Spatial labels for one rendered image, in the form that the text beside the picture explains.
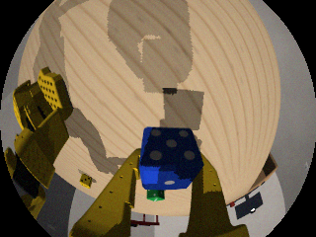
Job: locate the yellow die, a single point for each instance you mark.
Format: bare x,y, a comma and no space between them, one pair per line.
86,181

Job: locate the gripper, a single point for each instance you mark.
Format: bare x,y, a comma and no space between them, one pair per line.
110,213

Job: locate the blue die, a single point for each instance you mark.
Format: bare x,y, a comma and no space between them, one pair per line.
169,158

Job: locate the green die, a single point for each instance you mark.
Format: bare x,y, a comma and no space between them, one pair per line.
155,195

